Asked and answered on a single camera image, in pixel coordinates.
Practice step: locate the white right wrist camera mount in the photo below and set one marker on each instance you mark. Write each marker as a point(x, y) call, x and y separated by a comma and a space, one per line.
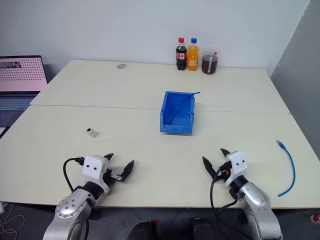
point(237, 165)

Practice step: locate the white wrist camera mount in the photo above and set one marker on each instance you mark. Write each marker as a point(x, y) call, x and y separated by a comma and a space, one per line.
point(93, 167)
point(237, 165)

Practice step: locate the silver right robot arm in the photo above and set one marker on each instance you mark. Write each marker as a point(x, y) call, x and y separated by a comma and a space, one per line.
point(257, 205)

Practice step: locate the cola bottle red cap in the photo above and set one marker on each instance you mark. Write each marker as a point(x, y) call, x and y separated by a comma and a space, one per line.
point(181, 56)

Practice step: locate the thin blue strip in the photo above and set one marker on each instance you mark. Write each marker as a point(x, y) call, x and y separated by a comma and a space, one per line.
point(181, 106)

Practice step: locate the clear tape roll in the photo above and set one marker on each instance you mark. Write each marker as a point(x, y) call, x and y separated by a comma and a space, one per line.
point(121, 66)

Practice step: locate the clear jar dark liquid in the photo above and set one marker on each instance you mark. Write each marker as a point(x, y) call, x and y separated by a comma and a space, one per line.
point(210, 65)

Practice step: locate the red and white can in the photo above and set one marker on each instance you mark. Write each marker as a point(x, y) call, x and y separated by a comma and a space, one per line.
point(316, 218)

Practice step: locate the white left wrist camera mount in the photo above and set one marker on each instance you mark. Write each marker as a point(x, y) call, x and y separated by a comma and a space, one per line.
point(93, 167)

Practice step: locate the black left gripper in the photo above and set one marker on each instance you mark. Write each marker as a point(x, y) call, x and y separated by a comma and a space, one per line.
point(108, 178)

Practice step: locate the laptop with pink screen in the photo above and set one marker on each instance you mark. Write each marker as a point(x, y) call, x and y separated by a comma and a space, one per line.
point(21, 75)

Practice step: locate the dark rounded shape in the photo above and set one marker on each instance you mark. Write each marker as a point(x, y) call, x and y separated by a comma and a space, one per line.
point(203, 230)
point(145, 231)

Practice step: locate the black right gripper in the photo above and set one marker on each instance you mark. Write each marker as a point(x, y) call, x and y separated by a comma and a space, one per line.
point(224, 171)

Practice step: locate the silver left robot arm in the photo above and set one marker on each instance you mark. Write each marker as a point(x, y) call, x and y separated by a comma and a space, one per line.
point(72, 207)

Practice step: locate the small white black block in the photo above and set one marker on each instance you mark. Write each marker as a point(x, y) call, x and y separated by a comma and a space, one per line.
point(92, 133)

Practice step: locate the blue plastic storage bin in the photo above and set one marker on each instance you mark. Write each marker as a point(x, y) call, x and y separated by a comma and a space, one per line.
point(177, 128)

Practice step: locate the orange soda bottle blue cap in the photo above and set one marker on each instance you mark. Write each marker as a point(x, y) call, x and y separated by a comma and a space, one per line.
point(193, 58)

